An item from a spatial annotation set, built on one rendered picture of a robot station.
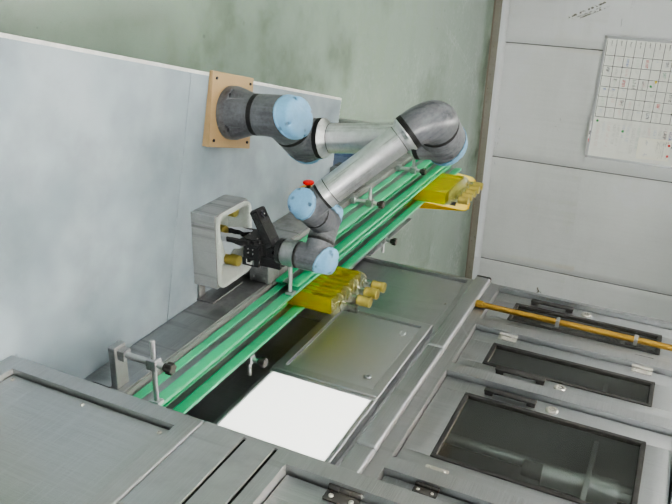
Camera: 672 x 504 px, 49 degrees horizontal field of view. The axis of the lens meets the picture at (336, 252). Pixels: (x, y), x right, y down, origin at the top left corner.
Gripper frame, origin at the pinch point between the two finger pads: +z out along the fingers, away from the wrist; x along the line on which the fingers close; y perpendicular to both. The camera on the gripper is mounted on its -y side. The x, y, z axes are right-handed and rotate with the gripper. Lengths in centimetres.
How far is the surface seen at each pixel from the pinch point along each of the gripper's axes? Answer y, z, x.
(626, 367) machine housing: 42, -111, 56
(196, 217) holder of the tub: -5.7, 3.6, -7.4
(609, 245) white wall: 207, -69, 614
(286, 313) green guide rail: 29.3, -13.4, 13.7
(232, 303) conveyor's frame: 20.4, -5.0, -3.4
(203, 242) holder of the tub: 1.4, 1.7, -7.2
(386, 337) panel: 38, -41, 30
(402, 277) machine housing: 41, -27, 81
